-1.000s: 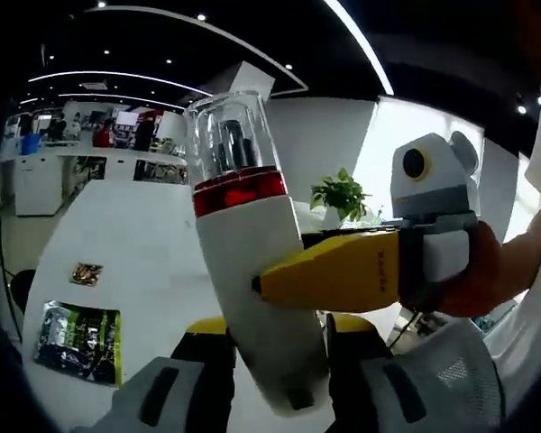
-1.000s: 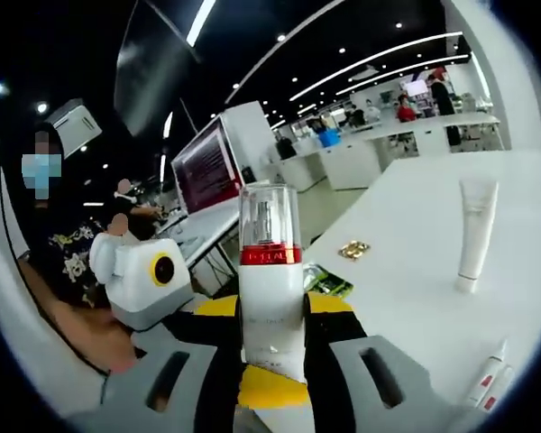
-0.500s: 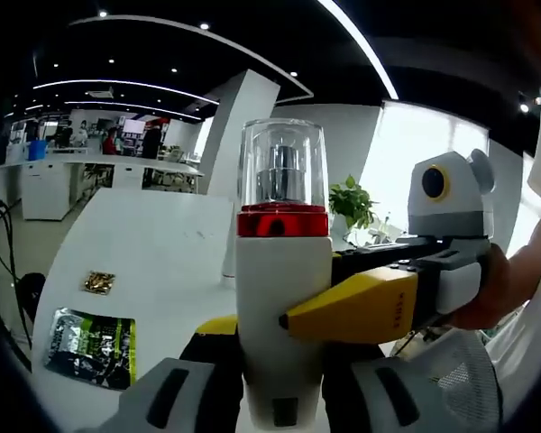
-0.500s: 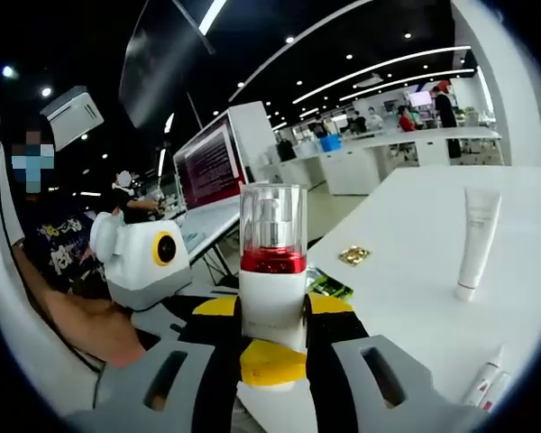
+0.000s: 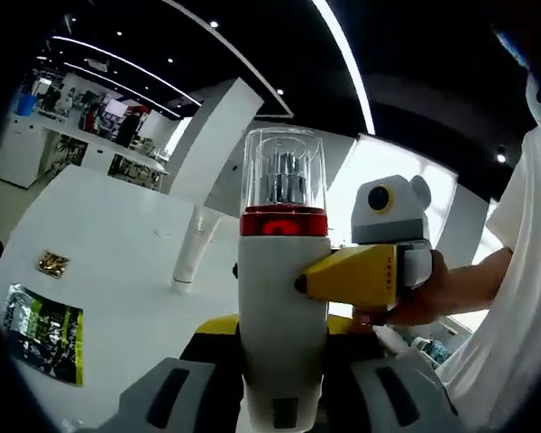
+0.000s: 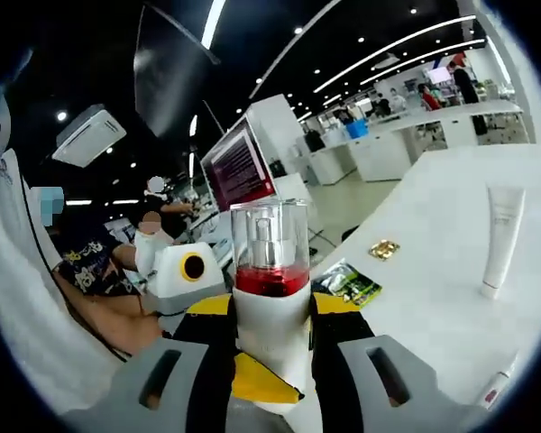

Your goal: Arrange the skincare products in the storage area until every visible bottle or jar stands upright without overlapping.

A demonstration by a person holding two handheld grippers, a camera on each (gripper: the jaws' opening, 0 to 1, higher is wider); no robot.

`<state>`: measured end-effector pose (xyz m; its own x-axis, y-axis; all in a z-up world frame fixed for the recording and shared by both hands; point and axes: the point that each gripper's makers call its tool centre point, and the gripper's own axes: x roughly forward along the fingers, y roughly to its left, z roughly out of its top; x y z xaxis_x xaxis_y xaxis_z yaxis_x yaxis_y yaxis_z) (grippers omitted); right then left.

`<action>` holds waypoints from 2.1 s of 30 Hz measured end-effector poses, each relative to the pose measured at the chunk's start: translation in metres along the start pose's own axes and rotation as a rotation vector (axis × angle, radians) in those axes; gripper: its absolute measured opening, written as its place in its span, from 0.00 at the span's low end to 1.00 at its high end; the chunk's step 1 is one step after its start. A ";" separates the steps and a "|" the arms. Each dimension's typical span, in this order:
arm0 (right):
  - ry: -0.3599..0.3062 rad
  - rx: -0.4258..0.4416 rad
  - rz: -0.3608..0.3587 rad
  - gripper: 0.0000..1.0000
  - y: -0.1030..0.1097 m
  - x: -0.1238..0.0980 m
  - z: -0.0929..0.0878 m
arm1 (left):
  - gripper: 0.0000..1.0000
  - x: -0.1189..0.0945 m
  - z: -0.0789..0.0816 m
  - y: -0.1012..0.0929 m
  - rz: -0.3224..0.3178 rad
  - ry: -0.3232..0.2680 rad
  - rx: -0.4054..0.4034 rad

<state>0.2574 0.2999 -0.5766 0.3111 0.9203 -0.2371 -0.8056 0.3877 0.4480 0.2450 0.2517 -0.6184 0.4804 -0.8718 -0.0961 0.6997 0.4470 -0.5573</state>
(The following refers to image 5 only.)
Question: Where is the person's right hand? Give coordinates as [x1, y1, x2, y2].
[351, 249, 456, 336]

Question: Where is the long white counter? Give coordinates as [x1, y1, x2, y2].
[0, 110, 170, 193]

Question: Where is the white skincare tube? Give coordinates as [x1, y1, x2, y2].
[170, 204, 223, 297]

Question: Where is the blue plastic bin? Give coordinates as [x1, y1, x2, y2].
[16, 93, 38, 116]

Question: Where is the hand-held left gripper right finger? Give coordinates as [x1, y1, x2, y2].
[317, 314, 468, 433]

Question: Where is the green and black packet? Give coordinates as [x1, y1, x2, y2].
[3, 282, 85, 386]

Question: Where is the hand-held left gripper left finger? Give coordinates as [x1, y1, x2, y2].
[78, 314, 245, 433]

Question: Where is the wall monitor screen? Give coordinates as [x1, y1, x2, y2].
[103, 97, 128, 117]

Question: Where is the gold foil packet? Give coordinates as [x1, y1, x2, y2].
[35, 250, 71, 275]

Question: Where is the white skincare bottle red collar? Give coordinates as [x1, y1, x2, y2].
[236, 127, 334, 430]

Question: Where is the person's white shirt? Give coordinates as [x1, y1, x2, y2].
[432, 67, 541, 433]

